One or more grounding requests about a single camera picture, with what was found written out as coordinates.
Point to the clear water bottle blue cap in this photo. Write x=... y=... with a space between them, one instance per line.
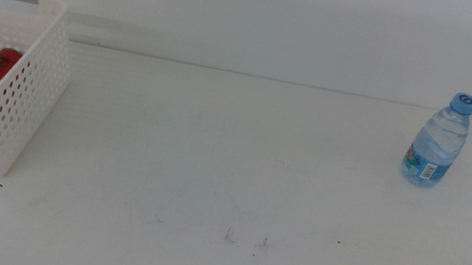
x=432 y=152

